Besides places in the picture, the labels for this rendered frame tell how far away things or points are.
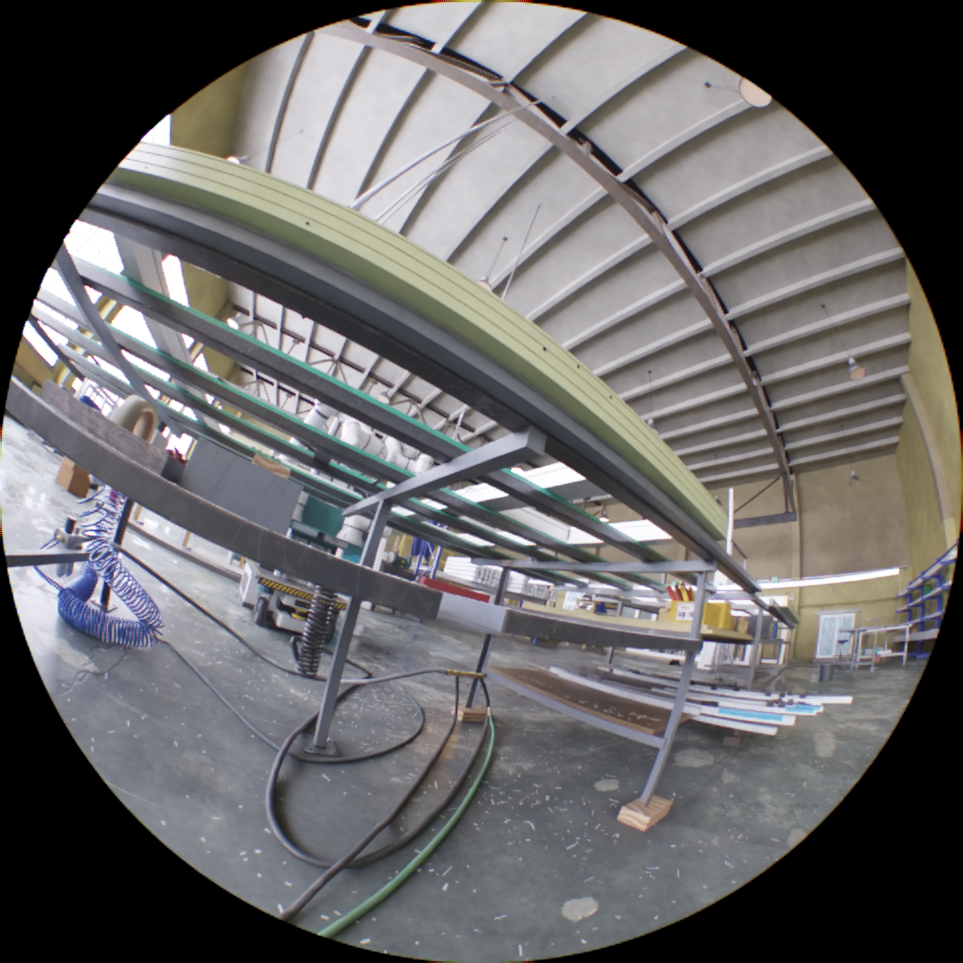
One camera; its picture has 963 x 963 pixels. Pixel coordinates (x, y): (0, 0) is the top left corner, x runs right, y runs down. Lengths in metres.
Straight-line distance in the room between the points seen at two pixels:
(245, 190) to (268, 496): 0.49
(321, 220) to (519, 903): 1.07
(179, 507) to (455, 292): 0.35
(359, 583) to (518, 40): 8.00
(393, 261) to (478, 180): 8.13
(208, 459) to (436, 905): 0.89
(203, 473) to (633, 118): 7.89
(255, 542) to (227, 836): 0.61
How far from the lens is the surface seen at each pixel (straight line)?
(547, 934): 0.77
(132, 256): 0.73
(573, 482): 0.70
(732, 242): 9.01
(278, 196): 0.45
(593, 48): 7.86
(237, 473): 0.66
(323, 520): 2.46
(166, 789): 0.84
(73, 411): 0.79
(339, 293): 0.39
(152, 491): 0.33
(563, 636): 0.48
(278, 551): 0.30
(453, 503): 0.94
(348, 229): 0.42
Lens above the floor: 0.59
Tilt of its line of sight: 20 degrees up
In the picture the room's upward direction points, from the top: 15 degrees clockwise
